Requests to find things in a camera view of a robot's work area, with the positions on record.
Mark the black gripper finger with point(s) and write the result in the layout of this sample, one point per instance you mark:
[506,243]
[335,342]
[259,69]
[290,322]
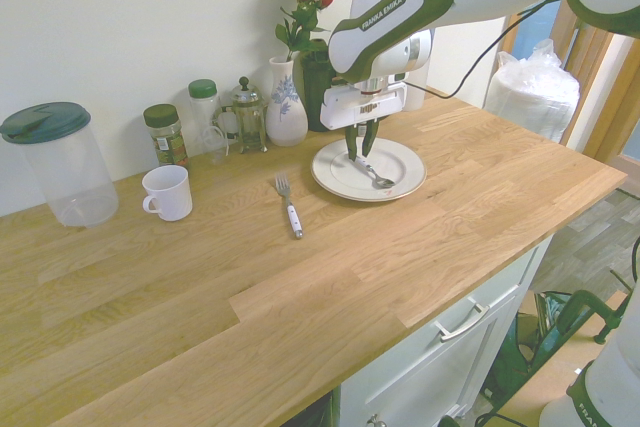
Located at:
[371,137]
[353,144]

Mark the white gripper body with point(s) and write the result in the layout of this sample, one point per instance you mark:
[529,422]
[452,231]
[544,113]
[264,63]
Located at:
[350,109]

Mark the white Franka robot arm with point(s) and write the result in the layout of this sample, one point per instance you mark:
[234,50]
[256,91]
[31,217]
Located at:
[390,27]

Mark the white plate with gold rim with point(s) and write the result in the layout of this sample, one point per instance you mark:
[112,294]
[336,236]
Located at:
[400,162]

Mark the black shaker bottle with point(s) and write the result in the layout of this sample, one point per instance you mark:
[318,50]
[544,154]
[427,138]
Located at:
[312,92]

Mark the white vase with blue print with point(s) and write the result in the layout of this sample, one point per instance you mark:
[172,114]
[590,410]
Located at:
[285,122]

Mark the glass French press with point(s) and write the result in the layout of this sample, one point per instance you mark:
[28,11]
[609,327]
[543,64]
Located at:
[247,122]

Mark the small clear measuring cup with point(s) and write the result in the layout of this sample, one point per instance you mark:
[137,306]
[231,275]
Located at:
[217,147]

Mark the clear bottle with green cap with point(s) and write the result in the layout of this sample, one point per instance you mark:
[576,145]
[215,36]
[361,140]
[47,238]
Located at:
[205,112]

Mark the plastic-wrapped white roll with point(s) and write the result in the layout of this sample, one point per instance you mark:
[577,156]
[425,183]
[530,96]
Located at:
[530,97]

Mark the spice jar with dark cap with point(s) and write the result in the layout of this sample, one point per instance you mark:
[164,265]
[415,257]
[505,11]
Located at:
[167,142]

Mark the white mug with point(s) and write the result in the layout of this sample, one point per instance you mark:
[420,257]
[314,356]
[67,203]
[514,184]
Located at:
[170,197]

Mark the green clamp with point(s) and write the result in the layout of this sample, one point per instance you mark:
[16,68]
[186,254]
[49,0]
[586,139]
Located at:
[575,304]

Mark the green bag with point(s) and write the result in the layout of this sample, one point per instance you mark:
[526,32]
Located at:
[515,362]

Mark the clear plastic pitcher with lid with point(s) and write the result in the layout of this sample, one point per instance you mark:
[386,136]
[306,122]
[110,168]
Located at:
[65,172]

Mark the wooden door frame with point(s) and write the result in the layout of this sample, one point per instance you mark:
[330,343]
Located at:
[595,97]

